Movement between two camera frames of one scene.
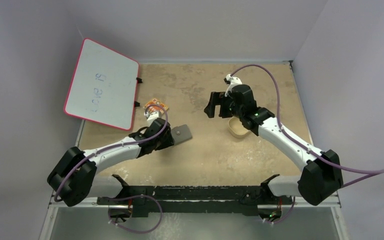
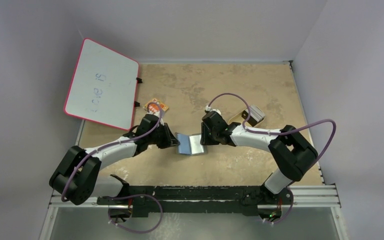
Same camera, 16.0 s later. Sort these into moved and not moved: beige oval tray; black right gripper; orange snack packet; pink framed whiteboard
Moved: black right gripper; beige oval tray
Not moved: pink framed whiteboard; orange snack packet
